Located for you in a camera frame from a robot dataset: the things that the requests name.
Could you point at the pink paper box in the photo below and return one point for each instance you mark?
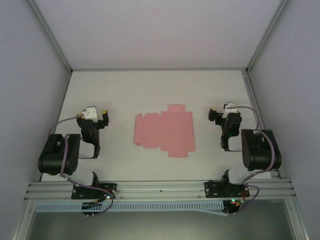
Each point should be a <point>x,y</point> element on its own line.
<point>175,130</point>

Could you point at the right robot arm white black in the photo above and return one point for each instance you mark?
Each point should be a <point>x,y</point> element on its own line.
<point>260,150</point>

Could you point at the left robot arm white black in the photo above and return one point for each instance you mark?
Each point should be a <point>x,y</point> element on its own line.
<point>55,155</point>

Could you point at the black electronics board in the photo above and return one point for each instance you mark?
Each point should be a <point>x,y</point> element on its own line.
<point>231,207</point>

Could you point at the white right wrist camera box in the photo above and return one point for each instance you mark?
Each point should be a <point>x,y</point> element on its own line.
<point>228,110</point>

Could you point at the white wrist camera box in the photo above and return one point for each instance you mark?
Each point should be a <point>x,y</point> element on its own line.
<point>228,110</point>
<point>90,113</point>

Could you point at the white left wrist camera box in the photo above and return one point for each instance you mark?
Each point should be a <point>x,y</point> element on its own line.
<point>90,113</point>

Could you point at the aluminium side rail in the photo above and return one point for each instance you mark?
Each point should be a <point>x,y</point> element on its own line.
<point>255,100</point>

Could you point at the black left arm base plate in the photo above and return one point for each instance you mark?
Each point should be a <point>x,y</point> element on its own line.
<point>110,191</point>

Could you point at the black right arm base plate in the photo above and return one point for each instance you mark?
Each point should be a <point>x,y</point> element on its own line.
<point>212,190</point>

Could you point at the aluminium frame crossbar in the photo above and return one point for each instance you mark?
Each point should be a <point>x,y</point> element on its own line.
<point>160,69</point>

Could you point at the aluminium mounting rail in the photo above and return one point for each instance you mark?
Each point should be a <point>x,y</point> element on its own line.
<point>160,187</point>

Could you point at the aluminium frame post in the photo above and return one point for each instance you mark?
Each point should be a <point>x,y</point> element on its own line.
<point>50,37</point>
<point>267,37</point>

